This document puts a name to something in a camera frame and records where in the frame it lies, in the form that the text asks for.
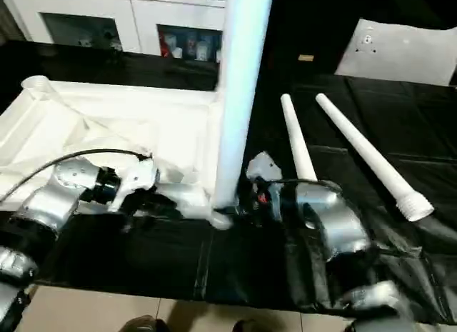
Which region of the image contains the white plastic table top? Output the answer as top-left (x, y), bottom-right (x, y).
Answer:
top-left (0, 74), bottom-right (237, 232)

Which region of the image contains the dark brown rounded object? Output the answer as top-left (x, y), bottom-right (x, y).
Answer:
top-left (124, 315), bottom-right (169, 332)
top-left (234, 319), bottom-right (274, 332)

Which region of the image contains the black work mat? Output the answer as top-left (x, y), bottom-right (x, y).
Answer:
top-left (0, 39), bottom-right (457, 326)

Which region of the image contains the black cabinet with gold label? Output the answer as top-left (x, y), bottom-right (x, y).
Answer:
top-left (263, 0), bottom-right (361, 76)

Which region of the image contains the white cabinet with glass doors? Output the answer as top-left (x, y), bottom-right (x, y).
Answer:
top-left (6, 0), bottom-right (229, 64)

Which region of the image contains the grey curtain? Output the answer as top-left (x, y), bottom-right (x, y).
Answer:
top-left (0, 0), bottom-right (28, 46)

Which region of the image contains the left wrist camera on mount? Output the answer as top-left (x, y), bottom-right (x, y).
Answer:
top-left (109, 154), bottom-right (161, 214)

